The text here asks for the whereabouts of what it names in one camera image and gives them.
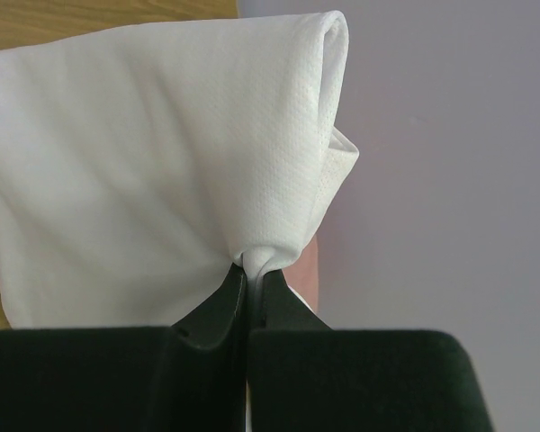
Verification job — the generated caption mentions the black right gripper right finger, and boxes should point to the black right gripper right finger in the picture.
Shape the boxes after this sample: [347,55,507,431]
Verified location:
[251,270,330,331]

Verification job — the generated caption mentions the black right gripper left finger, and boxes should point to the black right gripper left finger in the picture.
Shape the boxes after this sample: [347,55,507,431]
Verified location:
[172,265,248,351]

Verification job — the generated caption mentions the white t shirt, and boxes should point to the white t shirt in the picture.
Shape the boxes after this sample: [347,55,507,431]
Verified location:
[0,8,360,432]

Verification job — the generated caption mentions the pink folded t shirt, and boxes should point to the pink folded t shirt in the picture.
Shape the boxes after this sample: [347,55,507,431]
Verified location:
[283,236,320,312]

